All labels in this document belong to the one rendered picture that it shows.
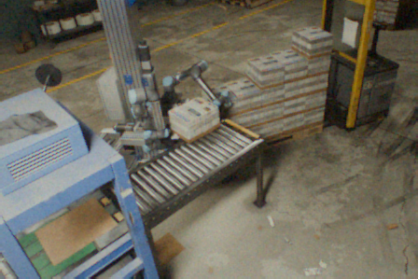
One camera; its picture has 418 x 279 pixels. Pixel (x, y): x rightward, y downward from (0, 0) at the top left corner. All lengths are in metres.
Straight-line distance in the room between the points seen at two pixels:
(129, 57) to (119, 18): 0.37
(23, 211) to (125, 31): 1.94
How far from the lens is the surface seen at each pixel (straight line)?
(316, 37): 3.95
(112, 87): 3.52
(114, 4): 3.21
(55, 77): 2.53
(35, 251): 2.68
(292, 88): 4.00
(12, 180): 1.91
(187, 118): 3.02
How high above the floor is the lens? 2.66
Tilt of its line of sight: 34 degrees down
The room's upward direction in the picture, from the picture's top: 5 degrees counter-clockwise
